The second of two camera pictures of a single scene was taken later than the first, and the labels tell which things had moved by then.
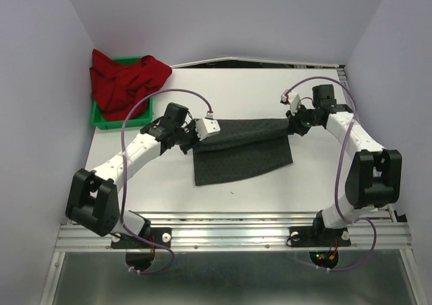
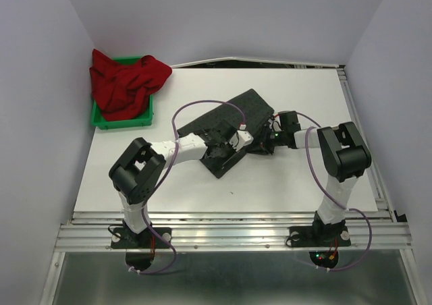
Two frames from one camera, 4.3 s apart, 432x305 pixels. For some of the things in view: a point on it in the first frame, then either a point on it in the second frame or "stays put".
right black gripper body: (302, 119) -> (271, 140)
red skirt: (117, 87) stays put
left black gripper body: (186, 140) -> (227, 151)
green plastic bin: (98, 121) stays put
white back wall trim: (322, 65) stays put
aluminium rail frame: (373, 231) stays put
